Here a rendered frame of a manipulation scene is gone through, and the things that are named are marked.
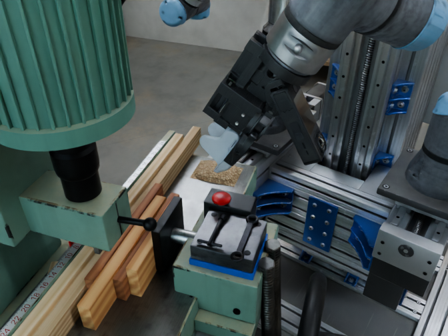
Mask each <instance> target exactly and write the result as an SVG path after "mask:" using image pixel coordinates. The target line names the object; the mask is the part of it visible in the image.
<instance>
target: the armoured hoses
mask: <svg viewBox="0 0 448 336"><path fill-rule="evenodd" d="M265 250H266V253H268V254H269V257H263V258H261V259H260V260H259V262H258V265H259V266H258V267H259V271H260V272H262V273H263V284H262V300H261V334H262V335H261V336H281V244H280V242H279V241H278V240H276V239H268V240H267V241H266V242H265Z"/></svg>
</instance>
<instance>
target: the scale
mask: <svg viewBox="0 0 448 336"><path fill-rule="evenodd" d="M164 144H165V141H160V142H158V144H157V145H156V146H155V147H154V149H153V150H152V151H151V152H150V154H148V156H147V157H146V158H145V159H144V160H143V162H142V163H141V164H140V165H139V166H138V168H136V170H135V171H134V172H133V174H132V175H131V176H130V177H129V178H128V180H126V182H125V183H124V184H123V185H122V186H124V187H126V188H127V189H128V187H129V186H130V185H131V184H132V182H134V180H135V179H136V178H137V176H138V175H139V174H140V172H142V170H143V169H144V168H145V167H146V165H147V164H148V163H149V162H150V160H152V158H153V157H154V156H155V154H156V153H157V152H158V150H160V148H161V147H162V146H163V145H164ZM80 246H81V244H78V243H74V244H72V246H71V247H70V248H69V250H68V251H67V252H66V253H65V254H64V256H62V258H61V259H60V260H59V261H58V263H57V264H56V265H55V266H54V268H52V270H51V271H50V272H49V273H48V274H47V276H46V277H45V278H44V279H43V280H42V282H40V284H39V285H38V286H37V288H36V289H35V290H34V291H33V292H32V294H30V296H29V297H28V298H27V299H26V301H25V302H24V303H23V304H22V306H20V308H19V309H18V310H17V311H16V312H15V314H14V315H13V316H12V317H11V318H10V320H8V322H7V323H6V324H5V326H4V327H3V328H2V329H1V330H0V336H8V334H9V333H10V332H11V330H12V329H13V328H14V326H16V324H17V323H18V322H19V321H20V319H21V318H22V317H23V316H24V314H26V312H27V311H28V310H29V308H30V307H31V306H32V304H34V302H35V301H36V300H37V299H38V297H39V296H40V295H41V294H42V292H44V290H45V289H46V288H47V286H48V285H49V284H50V282H52V280H53V279H54V278H55V277H56V275H57V274H58V273H59V272H60V270H62V268H63V267H64V266H65V264H66V263H67V262H68V260H70V258H71V257H72V256H73V255H74V253H75V252H76V251H77V250H78V248H80Z"/></svg>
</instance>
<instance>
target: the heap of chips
mask: <svg viewBox="0 0 448 336"><path fill-rule="evenodd" d="M216 166H217V162H216V161H212V160H205V161H204V160H201V161H200V162H199V164H198V166H197V167H196V169H195V170H194V172H193V173H192V175H191V176H190V178H192V179H198V180H202V181H208V182H212V183H218V184H221V185H227V186H231V187H234V186H235V184H236V182H237V180H238V178H239V176H240V174H241V172H242V170H243V168H241V167H236V166H235V165H234V166H232V167H231V168H230V169H228V170H226V171H222V172H220V173H216V172H214V169H215V168H216Z"/></svg>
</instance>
